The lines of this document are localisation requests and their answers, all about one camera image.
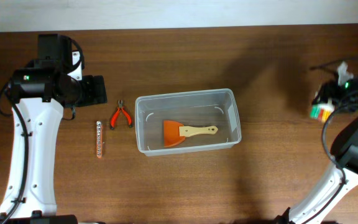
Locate red handled cutting pliers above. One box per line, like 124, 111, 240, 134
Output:
109, 99, 134, 131

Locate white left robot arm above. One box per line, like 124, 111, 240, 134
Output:
0, 34, 108, 223

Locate orange scraper with wooden handle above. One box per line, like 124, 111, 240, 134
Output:
163, 120, 218, 147

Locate clear plastic container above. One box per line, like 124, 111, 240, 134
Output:
134, 88, 242, 156

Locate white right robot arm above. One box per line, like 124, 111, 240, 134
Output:
273, 58, 358, 224

